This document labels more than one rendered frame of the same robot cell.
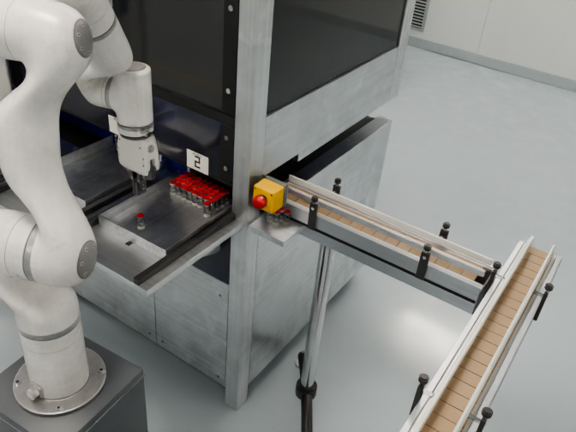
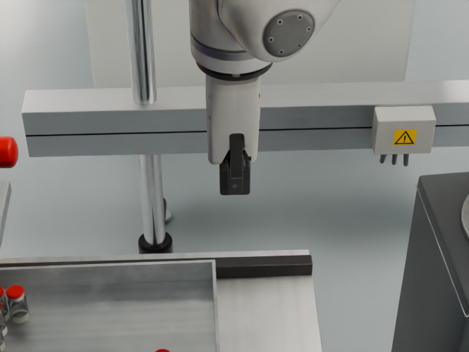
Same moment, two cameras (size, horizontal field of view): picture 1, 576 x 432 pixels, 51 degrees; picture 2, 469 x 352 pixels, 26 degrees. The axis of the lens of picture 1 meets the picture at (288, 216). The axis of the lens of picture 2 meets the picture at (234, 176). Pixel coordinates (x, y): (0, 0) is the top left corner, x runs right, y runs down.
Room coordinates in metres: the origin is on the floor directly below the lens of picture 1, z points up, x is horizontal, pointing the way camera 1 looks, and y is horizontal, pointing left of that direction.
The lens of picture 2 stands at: (1.72, 1.06, 1.81)
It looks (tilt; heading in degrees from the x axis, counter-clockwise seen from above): 41 degrees down; 237
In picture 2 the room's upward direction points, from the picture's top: straight up
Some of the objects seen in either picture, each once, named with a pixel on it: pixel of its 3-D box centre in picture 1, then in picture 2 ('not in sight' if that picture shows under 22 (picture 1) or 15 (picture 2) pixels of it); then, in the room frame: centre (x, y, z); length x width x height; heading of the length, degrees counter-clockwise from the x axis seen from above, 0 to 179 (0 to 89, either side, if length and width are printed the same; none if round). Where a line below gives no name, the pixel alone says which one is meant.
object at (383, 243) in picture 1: (375, 231); not in sight; (1.44, -0.26, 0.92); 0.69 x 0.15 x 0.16; 59
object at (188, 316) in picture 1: (134, 171); not in sight; (2.43, 0.75, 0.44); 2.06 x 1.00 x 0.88; 59
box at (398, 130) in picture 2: not in sight; (403, 130); (0.53, -0.13, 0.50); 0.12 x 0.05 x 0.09; 149
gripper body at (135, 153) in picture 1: (136, 148); (234, 93); (1.28, 0.38, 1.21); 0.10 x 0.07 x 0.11; 59
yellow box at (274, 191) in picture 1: (269, 195); not in sight; (1.47, 0.06, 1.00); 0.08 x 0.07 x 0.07; 149
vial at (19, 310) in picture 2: (207, 209); (17, 304); (1.49, 0.24, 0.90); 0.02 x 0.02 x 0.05
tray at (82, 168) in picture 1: (99, 169); not in sight; (1.67, 0.63, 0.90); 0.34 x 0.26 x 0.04; 149
